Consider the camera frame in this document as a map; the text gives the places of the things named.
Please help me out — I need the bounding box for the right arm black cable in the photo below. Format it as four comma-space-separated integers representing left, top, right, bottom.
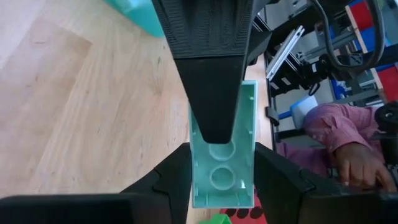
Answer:
308, 0, 387, 75

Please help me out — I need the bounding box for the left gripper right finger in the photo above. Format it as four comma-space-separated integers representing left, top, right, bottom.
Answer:
254, 142, 398, 224

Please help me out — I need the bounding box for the black aluminium table frame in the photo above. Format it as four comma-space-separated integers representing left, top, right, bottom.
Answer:
250, 12, 315, 150

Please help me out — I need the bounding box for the person's hand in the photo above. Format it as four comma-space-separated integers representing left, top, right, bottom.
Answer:
333, 142, 398, 193

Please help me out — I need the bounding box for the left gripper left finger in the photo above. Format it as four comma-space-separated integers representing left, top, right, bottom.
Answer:
0, 142, 193, 224

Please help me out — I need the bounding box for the silver metal bracket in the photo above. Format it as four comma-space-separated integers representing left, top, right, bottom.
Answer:
266, 25, 306, 82

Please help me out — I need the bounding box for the pale teal long brick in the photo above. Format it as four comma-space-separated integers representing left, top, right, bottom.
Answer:
188, 80, 259, 210

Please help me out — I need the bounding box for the red foam die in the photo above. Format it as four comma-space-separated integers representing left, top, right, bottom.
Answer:
218, 192, 269, 224

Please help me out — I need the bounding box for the red and blue bin shelf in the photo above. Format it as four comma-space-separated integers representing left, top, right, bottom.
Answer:
345, 0, 398, 102

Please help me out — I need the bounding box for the green round-stud block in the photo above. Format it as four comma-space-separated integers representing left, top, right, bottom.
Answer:
198, 213, 233, 224

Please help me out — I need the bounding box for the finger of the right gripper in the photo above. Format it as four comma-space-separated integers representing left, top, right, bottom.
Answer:
151, 0, 254, 145
244, 17, 274, 67

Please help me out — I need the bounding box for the person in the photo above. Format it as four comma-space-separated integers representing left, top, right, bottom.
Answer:
274, 102, 398, 192

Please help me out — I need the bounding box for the teal translucent plastic bin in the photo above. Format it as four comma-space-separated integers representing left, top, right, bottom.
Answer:
102, 0, 166, 39

